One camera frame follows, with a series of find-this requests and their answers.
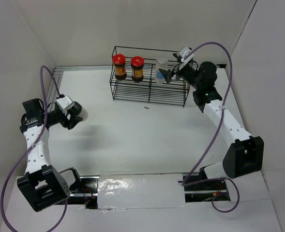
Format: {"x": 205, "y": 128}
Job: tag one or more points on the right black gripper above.
{"x": 167, "y": 74}

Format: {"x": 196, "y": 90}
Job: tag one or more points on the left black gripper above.
{"x": 72, "y": 123}

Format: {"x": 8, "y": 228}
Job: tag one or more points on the white bottle blue label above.
{"x": 161, "y": 64}

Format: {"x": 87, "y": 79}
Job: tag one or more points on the black cap pellet bottle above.
{"x": 78, "y": 113}

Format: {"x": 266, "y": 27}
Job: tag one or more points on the red lid chili jar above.
{"x": 137, "y": 64}

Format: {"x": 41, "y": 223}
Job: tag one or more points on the red lid sauce jar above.
{"x": 119, "y": 61}

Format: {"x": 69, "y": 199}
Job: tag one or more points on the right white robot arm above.
{"x": 245, "y": 152}

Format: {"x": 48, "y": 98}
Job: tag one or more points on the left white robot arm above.
{"x": 42, "y": 185}

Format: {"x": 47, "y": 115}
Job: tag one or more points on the white taped cover sheet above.
{"x": 122, "y": 191}

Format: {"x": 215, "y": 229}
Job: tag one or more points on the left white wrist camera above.
{"x": 65, "y": 103}

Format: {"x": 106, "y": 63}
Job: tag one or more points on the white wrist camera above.
{"x": 65, "y": 103}
{"x": 186, "y": 54}

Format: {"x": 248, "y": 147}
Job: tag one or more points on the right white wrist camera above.
{"x": 186, "y": 54}

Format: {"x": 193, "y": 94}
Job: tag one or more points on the black wire shelf rack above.
{"x": 148, "y": 91}

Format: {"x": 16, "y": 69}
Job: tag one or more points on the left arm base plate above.
{"x": 86, "y": 194}

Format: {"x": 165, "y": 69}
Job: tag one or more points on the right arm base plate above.
{"x": 204, "y": 192}

